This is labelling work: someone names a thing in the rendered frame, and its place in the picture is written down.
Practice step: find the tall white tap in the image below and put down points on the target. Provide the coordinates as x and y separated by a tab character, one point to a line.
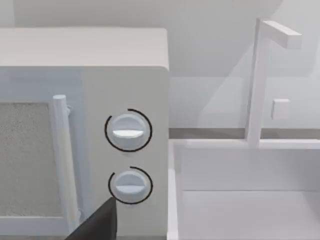
260	82

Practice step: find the large microwave knob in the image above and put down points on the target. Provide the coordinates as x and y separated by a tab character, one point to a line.
127	130

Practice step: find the white sink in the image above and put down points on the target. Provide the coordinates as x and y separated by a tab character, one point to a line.
245	190

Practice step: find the pale microwave oven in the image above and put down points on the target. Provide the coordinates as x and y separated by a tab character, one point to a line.
140	87

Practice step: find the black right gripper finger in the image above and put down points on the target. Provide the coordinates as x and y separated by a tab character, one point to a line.
101	223

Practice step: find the small microwave knob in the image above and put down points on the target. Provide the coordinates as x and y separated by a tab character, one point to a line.
130	184

